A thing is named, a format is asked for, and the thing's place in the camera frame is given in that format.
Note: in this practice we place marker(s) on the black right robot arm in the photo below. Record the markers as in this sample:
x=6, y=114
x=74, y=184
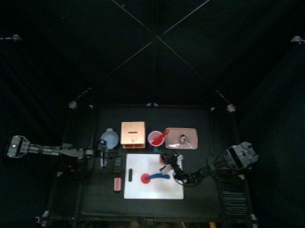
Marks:
x=239, y=157

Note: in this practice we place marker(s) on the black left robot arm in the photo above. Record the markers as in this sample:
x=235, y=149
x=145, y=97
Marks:
x=47, y=149

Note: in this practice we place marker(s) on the white cutting board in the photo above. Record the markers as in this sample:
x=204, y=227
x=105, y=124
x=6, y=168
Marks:
x=150, y=191

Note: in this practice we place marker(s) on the dark rectangular block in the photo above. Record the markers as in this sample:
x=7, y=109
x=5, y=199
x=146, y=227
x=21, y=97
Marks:
x=117, y=166

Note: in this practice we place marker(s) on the light blue bowl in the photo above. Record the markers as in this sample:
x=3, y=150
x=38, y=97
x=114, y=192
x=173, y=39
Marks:
x=110, y=138

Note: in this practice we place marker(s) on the teal tape piece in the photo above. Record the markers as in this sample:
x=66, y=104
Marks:
x=158, y=150

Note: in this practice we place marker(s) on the red and blue toy cutter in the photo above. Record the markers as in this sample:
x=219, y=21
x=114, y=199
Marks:
x=153, y=177

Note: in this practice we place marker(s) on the small metal cup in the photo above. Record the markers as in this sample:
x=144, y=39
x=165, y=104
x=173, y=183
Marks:
x=182, y=139

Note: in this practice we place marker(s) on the red plastic cup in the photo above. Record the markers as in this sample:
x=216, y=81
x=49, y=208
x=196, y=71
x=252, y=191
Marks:
x=154, y=141

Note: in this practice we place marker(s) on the wooden box with slot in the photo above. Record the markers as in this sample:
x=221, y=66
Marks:
x=133, y=133

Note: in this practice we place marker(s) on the black marker pen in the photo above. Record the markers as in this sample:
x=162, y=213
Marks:
x=130, y=175

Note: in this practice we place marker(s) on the red plastic spatula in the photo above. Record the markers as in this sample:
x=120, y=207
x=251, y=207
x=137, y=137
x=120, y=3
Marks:
x=161, y=136

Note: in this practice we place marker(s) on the pink plastic tray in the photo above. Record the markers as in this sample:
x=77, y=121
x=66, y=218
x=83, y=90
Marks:
x=190, y=133

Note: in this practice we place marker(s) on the black printed mat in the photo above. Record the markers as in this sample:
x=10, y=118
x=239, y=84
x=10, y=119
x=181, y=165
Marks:
x=233, y=205

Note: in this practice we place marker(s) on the metal frame clamp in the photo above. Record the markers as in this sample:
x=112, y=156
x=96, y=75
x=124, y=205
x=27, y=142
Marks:
x=298, y=39
x=231, y=107
x=17, y=37

